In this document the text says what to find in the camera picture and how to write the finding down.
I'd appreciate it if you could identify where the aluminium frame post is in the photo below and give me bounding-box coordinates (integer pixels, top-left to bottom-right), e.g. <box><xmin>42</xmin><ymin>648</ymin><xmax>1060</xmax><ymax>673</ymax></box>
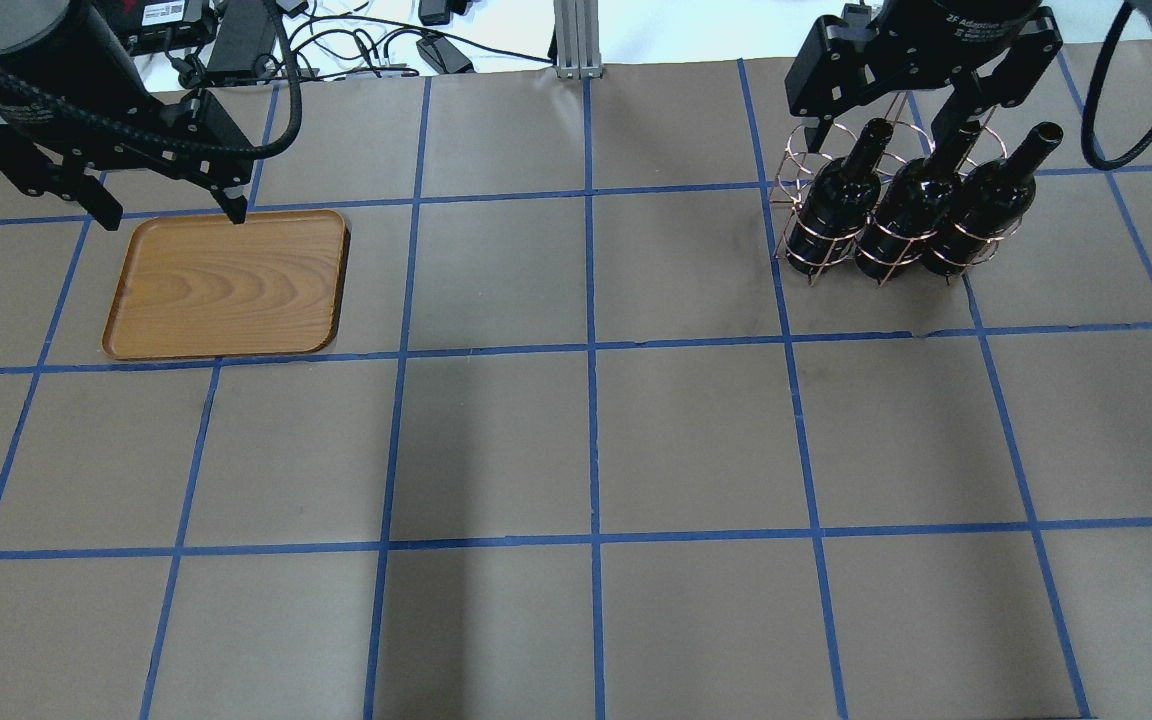
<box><xmin>553</xmin><ymin>0</ymin><xmax>604</xmax><ymax>79</ymax></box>

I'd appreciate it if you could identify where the wooden tray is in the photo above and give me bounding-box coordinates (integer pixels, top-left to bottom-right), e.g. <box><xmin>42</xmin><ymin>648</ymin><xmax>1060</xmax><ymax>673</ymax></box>
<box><xmin>103</xmin><ymin>209</ymin><xmax>351</xmax><ymax>361</ymax></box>

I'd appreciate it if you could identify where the dark wine bottle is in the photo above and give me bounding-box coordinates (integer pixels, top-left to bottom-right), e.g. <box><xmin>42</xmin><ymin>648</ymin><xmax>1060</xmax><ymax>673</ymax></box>
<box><xmin>920</xmin><ymin>120</ymin><xmax>1064</xmax><ymax>278</ymax></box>
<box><xmin>785</xmin><ymin>118</ymin><xmax>895</xmax><ymax>278</ymax></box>
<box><xmin>854</xmin><ymin>122</ymin><xmax>984</xmax><ymax>285</ymax></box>

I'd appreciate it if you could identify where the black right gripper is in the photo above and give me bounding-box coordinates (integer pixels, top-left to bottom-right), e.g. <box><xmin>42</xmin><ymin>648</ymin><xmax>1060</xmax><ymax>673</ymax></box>
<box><xmin>783</xmin><ymin>1</ymin><xmax>1062</xmax><ymax>154</ymax></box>

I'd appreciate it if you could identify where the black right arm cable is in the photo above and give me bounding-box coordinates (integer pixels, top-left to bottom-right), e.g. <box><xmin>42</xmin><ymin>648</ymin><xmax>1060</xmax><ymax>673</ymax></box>
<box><xmin>1079</xmin><ymin>0</ymin><xmax>1152</xmax><ymax>172</ymax></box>

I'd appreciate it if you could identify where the black power adapter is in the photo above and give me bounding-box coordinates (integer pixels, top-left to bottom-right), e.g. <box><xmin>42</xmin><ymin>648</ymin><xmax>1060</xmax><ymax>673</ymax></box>
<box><xmin>415</xmin><ymin>36</ymin><xmax>476</xmax><ymax>76</ymax></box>

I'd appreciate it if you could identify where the black electronics box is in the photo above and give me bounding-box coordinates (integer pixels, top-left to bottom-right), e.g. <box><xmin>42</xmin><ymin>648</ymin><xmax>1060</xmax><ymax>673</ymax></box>
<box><xmin>100</xmin><ymin>1</ymin><xmax>219</xmax><ymax>56</ymax></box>

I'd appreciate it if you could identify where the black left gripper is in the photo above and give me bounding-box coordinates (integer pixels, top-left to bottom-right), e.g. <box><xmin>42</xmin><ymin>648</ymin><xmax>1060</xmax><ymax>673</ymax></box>
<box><xmin>0</xmin><ymin>1</ymin><xmax>255</xmax><ymax>232</ymax></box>

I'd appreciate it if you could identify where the copper wire bottle basket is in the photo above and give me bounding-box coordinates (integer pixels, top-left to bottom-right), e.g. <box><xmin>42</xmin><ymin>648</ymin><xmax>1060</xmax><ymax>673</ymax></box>
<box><xmin>772</xmin><ymin>94</ymin><xmax>1020</xmax><ymax>286</ymax></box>

